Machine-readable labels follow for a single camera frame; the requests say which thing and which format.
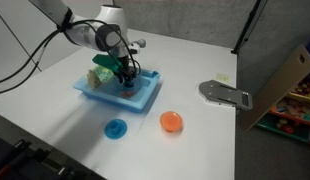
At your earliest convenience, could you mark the black partition pole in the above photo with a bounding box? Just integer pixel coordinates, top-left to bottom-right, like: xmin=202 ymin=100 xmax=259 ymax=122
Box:
xmin=230 ymin=0 xmax=263 ymax=55

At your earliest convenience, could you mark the yellow-green drying rack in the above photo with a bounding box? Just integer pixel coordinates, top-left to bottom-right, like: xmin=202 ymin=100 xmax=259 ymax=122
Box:
xmin=94 ymin=65 xmax=116 ymax=85

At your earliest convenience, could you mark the blue toy sink basin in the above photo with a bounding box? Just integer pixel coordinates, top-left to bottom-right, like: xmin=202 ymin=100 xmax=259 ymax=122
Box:
xmin=73 ymin=67 xmax=162 ymax=113

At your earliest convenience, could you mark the grey metal mounting plate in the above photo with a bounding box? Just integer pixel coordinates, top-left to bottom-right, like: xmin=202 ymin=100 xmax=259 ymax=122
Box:
xmin=198 ymin=79 xmax=254 ymax=112

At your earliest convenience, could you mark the toy storage shelf with bins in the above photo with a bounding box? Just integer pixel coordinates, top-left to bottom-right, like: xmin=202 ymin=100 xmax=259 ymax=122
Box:
xmin=240 ymin=36 xmax=310 ymax=148

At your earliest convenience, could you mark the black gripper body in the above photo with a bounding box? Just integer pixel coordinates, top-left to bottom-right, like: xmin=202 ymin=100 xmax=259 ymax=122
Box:
xmin=114 ymin=54 xmax=140 ymax=80

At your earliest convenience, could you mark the yellow sticky note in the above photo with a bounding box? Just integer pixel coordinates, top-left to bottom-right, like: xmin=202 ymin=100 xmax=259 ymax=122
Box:
xmin=215 ymin=72 xmax=230 ymax=83

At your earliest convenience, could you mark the grey toy faucet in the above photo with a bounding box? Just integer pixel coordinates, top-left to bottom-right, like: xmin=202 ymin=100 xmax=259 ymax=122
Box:
xmin=128 ymin=38 xmax=147 ymax=55

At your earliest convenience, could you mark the blue toy cup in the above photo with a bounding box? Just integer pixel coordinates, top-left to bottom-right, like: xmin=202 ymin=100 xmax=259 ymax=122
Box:
xmin=122 ymin=80 xmax=135 ymax=92

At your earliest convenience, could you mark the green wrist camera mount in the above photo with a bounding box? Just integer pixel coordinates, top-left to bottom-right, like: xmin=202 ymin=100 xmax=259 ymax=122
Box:
xmin=91 ymin=53 xmax=122 ymax=73

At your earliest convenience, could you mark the orange toy cup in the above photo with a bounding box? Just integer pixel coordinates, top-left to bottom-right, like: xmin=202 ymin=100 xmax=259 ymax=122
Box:
xmin=120 ymin=89 xmax=136 ymax=99

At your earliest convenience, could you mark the cream toy sponge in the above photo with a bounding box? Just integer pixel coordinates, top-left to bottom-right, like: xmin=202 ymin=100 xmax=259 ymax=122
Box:
xmin=86 ymin=68 xmax=98 ymax=91

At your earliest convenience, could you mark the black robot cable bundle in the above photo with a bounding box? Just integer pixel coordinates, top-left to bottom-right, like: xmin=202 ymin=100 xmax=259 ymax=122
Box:
xmin=0 ymin=18 xmax=142 ymax=96

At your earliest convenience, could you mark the blue toy plate with cup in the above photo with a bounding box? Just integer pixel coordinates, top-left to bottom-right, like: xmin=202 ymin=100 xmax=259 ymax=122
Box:
xmin=104 ymin=118 xmax=129 ymax=140

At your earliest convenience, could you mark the black stand equipment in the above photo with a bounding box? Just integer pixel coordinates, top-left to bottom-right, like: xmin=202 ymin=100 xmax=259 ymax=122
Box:
xmin=0 ymin=132 xmax=108 ymax=180

